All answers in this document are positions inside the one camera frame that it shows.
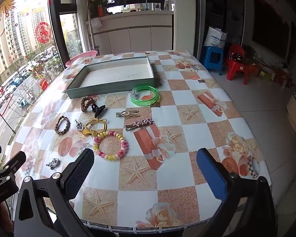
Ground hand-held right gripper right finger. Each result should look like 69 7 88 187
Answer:
196 148 278 237

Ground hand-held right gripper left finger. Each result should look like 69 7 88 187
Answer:
12 148 95 237

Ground pink yellow spiral hair tie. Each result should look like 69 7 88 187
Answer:
92 131 128 161

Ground small silver brooch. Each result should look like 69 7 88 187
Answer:
46 157 61 170

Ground brown braided bracelet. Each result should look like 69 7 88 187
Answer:
55 116 71 135

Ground brown spiral hair tie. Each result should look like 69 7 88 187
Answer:
81 96 95 114

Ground beige bow hair clip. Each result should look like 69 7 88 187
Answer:
115 109 140 118

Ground pink star hair clip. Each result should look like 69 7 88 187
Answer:
125 119 155 132

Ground green translucent bangle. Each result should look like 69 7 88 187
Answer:
131 85 159 106

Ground grey-green shallow box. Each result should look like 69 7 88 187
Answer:
65 56 155 99

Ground person's left hand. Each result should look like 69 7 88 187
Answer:
0 199 14 237

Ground black claw hair clip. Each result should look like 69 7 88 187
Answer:
91 103 106 119

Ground patterned tablecloth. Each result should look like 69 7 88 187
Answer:
0 50 272 232

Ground red plastic chair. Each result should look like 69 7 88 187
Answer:
226 44 259 86

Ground pink plastic plate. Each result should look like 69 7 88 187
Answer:
65 50 98 67

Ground red gift boxes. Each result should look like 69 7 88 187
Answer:
252 62 294 87

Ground blue plastic stool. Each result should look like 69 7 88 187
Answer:
201 46 224 76

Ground red horse window decal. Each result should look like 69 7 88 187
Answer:
35 22 52 43

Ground white shopping bag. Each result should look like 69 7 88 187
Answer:
203 27 228 48

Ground white cabinet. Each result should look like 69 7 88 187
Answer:
92 11 174 55

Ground yellow beaded hair tie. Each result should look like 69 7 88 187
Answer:
82 118 108 137

